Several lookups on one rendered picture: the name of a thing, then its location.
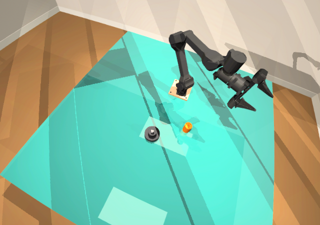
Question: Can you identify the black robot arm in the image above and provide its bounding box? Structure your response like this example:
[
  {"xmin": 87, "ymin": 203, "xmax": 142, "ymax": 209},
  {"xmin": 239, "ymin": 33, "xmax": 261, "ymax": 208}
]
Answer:
[{"xmin": 169, "ymin": 30, "xmax": 247, "ymax": 97}]

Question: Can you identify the orange knob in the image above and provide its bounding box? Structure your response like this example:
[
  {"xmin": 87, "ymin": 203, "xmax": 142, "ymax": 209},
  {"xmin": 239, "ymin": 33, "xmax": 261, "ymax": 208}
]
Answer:
[{"xmin": 182, "ymin": 122, "xmax": 193, "ymax": 133}]

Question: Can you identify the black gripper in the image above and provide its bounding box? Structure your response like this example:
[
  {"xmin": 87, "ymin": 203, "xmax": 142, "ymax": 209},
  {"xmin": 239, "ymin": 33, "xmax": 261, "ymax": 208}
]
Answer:
[{"xmin": 226, "ymin": 68, "xmax": 274, "ymax": 111}]

